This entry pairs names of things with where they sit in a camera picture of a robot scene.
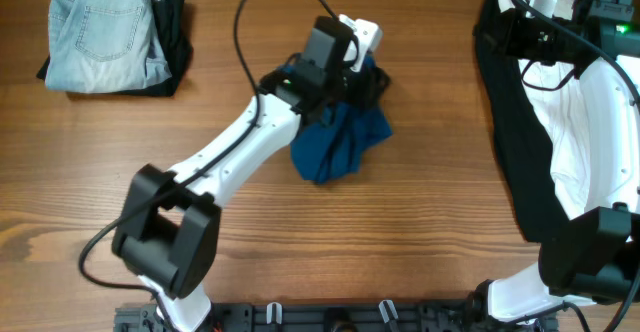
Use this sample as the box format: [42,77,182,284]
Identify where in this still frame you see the blue polo shirt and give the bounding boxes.
[277,54,394,185]

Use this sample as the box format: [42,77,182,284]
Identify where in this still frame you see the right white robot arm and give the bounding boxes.
[475,0,639,324]

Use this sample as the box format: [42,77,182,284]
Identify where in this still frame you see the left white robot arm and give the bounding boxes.
[112,15,383,331]

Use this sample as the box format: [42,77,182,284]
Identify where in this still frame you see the white printed t-shirt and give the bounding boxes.
[496,0,640,223]

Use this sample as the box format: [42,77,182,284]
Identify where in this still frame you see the black garment under white shirt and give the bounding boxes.
[474,0,569,243]

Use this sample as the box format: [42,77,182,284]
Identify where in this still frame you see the black garment under jeans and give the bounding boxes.
[36,0,193,97]

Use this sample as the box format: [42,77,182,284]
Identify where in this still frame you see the light blue denim jeans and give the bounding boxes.
[45,0,172,94]

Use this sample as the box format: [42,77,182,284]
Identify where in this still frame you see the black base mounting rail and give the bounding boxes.
[113,299,559,332]

